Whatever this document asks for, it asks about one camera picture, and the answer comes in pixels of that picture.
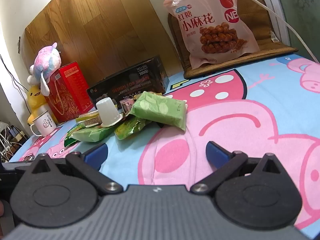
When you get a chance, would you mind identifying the cartoon printed bed sheet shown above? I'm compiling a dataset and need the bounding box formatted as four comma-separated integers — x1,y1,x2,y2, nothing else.
19,54,320,233

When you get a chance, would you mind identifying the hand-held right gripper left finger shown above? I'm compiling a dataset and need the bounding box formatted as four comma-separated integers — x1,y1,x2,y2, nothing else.
18,144,123,195

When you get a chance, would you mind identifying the small pink packet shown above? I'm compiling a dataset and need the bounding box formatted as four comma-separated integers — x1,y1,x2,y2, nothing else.
119,98,134,113

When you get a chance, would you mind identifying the yellow plush duck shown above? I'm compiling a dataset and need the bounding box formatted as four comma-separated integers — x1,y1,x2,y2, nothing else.
27,85,58,124

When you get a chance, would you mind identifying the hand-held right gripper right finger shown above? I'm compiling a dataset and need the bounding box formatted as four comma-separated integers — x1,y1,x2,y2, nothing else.
190,141,288,195

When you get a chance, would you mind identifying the white enamel mug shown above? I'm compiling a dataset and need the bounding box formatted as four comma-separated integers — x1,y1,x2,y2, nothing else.
30,110,58,137

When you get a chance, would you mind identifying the green leaf print packet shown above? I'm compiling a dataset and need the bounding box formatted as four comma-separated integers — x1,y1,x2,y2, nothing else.
129,91,188,132

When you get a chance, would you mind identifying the dark green panel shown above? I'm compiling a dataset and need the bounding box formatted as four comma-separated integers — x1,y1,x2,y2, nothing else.
271,0,320,63

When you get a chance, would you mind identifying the white jelly cup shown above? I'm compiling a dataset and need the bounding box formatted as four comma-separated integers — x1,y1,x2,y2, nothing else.
96,97,124,128

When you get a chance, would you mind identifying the red gift box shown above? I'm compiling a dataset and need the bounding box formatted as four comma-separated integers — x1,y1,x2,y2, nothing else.
45,61,94,123

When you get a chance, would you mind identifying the large pink snack bag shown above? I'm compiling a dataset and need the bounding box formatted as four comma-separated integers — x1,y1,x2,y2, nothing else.
163,0,260,68

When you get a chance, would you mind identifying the clear brown snack bar packet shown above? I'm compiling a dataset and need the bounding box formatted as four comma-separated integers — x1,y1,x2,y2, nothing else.
76,111,103,127

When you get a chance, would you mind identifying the black wall cable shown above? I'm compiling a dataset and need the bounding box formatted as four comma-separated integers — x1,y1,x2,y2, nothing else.
0,54,29,92

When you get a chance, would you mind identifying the white cable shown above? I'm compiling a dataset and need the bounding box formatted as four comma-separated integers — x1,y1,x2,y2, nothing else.
222,0,320,63

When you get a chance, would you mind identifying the wooden board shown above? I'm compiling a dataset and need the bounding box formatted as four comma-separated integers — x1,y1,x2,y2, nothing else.
22,0,182,80

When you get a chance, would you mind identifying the dark green snack packet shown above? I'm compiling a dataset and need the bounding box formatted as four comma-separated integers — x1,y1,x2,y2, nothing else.
64,125,83,148

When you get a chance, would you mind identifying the yellow green snack packet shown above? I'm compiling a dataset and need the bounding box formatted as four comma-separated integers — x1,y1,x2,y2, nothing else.
114,117,152,140

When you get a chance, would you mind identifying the light green packet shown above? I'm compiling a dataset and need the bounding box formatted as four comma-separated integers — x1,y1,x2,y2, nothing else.
70,126,115,143

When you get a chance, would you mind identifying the pastel plush toy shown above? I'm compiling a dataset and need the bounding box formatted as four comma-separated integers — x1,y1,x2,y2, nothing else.
27,42,62,97

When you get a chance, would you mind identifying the black cardboard box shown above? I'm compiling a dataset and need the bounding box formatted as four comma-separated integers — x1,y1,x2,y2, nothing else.
86,56,169,105

